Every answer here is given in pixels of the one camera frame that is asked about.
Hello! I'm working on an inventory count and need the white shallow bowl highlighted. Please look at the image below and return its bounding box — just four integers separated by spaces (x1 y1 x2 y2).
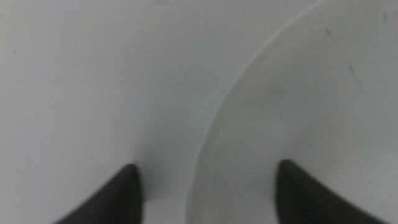
185 0 398 224

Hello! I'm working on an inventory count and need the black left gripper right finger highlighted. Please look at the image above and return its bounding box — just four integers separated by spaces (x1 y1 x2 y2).
274 159 390 224

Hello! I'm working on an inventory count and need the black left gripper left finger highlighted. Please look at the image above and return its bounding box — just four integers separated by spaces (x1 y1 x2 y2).
53 163 145 224

